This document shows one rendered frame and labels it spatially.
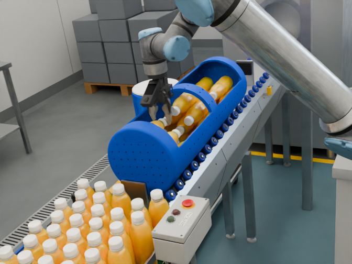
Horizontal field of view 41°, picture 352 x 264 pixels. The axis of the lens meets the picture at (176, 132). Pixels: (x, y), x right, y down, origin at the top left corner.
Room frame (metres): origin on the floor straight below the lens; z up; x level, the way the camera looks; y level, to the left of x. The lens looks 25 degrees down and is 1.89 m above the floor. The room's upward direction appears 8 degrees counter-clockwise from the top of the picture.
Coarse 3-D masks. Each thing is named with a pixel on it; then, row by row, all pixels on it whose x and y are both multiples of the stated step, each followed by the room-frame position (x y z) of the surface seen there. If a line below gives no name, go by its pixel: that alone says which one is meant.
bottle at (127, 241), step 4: (120, 232) 1.12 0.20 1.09; (124, 232) 1.13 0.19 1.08; (112, 236) 1.12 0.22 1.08; (120, 236) 1.11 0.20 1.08; (124, 236) 1.12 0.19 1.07; (128, 236) 1.13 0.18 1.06; (124, 240) 1.11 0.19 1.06; (128, 240) 1.12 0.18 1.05; (124, 244) 1.10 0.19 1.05; (128, 244) 1.11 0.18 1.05; (132, 244) 1.13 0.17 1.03; (128, 248) 1.11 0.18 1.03; (132, 248) 1.12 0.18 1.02; (132, 252) 1.12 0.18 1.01; (132, 256) 1.11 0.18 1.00
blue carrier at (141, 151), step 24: (192, 72) 2.22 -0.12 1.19; (216, 72) 2.28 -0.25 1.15; (240, 72) 2.20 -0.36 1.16; (240, 96) 2.13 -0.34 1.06; (144, 120) 1.83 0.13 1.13; (216, 120) 1.83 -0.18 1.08; (120, 144) 1.55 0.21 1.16; (144, 144) 1.50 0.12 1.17; (168, 144) 1.48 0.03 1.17; (192, 144) 1.60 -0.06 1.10; (120, 168) 1.56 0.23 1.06; (144, 168) 1.51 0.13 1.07; (168, 168) 1.46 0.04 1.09
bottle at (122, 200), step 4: (124, 192) 1.34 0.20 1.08; (112, 196) 1.35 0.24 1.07; (116, 196) 1.33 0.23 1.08; (120, 196) 1.33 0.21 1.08; (124, 196) 1.33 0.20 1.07; (128, 196) 1.35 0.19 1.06; (112, 200) 1.34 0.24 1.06; (116, 200) 1.33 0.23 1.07; (120, 200) 1.32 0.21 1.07; (124, 200) 1.33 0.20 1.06; (128, 200) 1.34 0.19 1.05; (112, 204) 1.33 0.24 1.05; (116, 204) 1.32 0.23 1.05; (120, 204) 1.32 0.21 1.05; (124, 204) 1.32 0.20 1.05; (128, 204) 1.33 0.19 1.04; (124, 208) 1.32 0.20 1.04; (128, 208) 1.32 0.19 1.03; (124, 212) 1.32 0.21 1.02; (128, 212) 1.32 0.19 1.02; (128, 216) 1.32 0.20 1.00
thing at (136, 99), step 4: (132, 92) 2.52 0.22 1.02; (136, 96) 2.45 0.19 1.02; (140, 96) 2.43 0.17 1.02; (136, 100) 2.46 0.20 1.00; (140, 100) 2.43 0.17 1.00; (136, 104) 2.46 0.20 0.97; (136, 108) 2.47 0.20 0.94; (140, 108) 2.44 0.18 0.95; (144, 108) 2.42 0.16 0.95; (136, 112) 2.48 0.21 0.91; (140, 112) 2.44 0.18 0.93
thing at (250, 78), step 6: (240, 60) 2.66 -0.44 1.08; (246, 60) 2.64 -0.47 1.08; (240, 66) 2.63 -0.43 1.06; (246, 66) 2.61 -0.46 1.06; (252, 66) 2.62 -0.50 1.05; (246, 72) 2.61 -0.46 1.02; (252, 72) 2.61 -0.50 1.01; (246, 78) 2.63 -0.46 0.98; (252, 78) 2.61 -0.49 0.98; (252, 84) 2.61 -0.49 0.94
